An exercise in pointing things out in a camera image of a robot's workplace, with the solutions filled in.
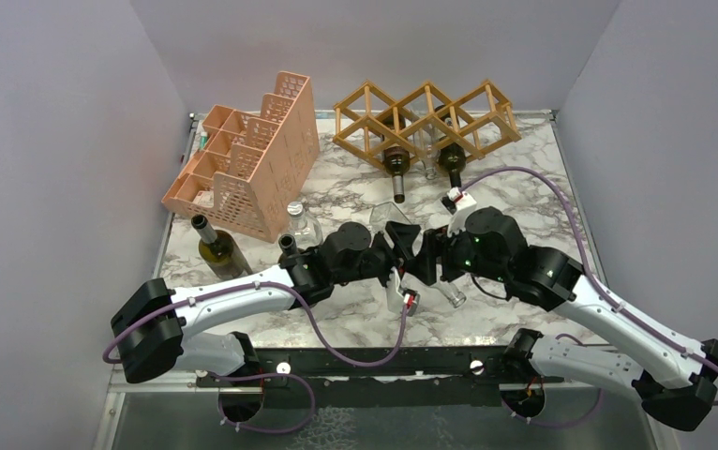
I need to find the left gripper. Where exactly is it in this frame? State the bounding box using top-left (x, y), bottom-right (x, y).
top-left (333, 222), bottom-right (421, 294)

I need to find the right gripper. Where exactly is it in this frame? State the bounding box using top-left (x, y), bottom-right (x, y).
top-left (407, 217), bottom-right (509, 286)

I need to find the clear square glass bottle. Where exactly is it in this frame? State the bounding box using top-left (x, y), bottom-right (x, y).
top-left (369, 202), bottom-right (467, 308)

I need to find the green Primitivo wine bottle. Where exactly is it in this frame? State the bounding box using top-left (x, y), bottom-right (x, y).
top-left (382, 145), bottom-right (411, 203)

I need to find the dark green embossed wine bottle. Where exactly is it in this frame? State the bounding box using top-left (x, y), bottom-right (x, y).
top-left (436, 112), bottom-right (467, 188)

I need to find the clear bottle dark label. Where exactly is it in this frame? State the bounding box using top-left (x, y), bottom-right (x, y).
top-left (287, 201), bottom-right (323, 249)

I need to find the green bottle white label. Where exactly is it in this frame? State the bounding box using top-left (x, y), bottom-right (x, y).
top-left (277, 233), bottom-right (299, 262)

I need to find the wooden wine rack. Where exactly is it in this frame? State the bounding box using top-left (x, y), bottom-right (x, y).
top-left (333, 79), bottom-right (522, 170)

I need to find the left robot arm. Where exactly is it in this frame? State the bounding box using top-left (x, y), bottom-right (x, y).
top-left (102, 222), bottom-right (420, 385)

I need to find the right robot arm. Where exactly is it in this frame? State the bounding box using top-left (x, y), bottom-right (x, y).
top-left (395, 207), bottom-right (718, 431)

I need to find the pink plastic organizer rack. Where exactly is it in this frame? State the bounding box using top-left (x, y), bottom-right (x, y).
top-left (162, 71), bottom-right (320, 242)

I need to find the green bottle far left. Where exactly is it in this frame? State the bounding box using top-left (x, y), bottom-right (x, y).
top-left (190, 215), bottom-right (253, 280)

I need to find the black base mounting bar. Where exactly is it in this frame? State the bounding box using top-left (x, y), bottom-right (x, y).
top-left (196, 345), bottom-right (541, 413)

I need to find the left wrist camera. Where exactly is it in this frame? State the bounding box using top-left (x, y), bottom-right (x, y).
top-left (384, 268), bottom-right (421, 316)

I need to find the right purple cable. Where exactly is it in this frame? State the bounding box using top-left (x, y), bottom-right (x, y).
top-left (457, 166), bottom-right (718, 431)

